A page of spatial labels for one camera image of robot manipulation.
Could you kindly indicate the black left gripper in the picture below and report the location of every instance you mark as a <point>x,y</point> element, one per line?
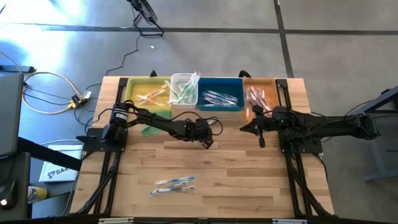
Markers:
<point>199,130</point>

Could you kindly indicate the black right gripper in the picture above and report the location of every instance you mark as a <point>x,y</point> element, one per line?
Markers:
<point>265,124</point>

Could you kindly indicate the purple white toothbrush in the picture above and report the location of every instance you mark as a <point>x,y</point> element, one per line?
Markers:
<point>251,93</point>
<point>182,188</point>
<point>265,104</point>
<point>248,99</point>
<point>256,96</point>
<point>262,93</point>

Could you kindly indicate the green white toothbrush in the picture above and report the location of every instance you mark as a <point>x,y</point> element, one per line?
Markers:
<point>170,87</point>
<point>186,87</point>
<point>193,81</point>
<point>185,93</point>
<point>182,96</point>
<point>175,101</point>
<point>189,88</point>
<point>190,95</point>

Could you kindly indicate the green cloth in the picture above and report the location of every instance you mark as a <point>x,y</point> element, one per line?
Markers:
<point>149,130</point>

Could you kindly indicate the green packaged toothbrush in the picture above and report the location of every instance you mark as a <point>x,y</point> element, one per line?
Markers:
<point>157,95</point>

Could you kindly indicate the yellow white toothbrush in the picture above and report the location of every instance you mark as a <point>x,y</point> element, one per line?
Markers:
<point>163,87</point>

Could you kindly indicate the orange white toothbrush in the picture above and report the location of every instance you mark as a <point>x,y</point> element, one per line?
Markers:
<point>149,94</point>
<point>150,101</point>

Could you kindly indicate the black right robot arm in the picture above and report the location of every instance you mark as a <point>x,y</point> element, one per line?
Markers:
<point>326,126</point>

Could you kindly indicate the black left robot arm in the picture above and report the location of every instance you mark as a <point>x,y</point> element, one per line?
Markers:
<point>155,121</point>

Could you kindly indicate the white perforated basket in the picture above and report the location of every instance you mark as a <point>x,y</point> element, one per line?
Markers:
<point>183,105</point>

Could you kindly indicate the orange plastic bin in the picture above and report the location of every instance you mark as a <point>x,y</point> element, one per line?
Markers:
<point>273,93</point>

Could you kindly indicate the blue plastic bin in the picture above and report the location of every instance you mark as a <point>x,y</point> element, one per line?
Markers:
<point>230,85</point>

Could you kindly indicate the yellow plastic bin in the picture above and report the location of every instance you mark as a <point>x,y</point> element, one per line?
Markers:
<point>133,85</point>

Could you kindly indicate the black yellow power plug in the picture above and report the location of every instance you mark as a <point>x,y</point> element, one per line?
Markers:
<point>76,101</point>

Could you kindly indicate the black floor fan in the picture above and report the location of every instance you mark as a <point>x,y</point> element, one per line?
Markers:
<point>146,14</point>

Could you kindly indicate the white printed box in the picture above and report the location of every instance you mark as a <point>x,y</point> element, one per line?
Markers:
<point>60,168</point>

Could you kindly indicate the black diagonal beam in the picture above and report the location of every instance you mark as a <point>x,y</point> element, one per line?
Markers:
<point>49,155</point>

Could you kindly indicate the yellow can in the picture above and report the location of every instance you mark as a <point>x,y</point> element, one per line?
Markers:
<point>37,194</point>

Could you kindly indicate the dark desk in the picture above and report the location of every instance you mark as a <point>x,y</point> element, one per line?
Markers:
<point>23,168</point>

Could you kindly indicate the black flat bar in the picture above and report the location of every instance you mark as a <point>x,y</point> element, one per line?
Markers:
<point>17,68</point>

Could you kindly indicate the black computer mouse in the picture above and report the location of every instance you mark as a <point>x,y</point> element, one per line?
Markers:
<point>7,194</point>

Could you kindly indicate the black table edge rail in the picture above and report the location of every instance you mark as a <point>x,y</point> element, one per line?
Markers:
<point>199,220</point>

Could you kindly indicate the white rail bracket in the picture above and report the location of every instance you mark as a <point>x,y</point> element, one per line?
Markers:
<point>289,221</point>
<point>115,221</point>

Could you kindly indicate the blue-grey metal table frame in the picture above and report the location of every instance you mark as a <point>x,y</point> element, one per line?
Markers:
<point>371,158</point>

